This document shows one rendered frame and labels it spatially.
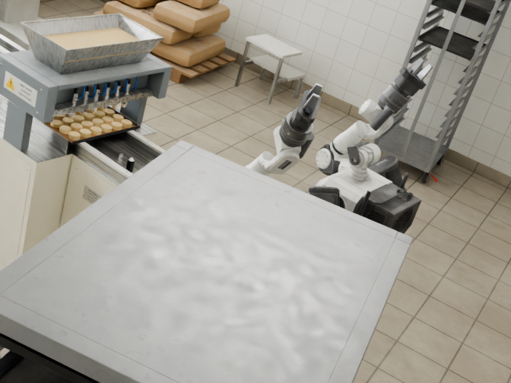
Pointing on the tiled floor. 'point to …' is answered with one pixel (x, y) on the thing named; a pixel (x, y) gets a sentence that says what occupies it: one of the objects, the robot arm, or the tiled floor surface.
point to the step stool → (282, 50)
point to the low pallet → (180, 74)
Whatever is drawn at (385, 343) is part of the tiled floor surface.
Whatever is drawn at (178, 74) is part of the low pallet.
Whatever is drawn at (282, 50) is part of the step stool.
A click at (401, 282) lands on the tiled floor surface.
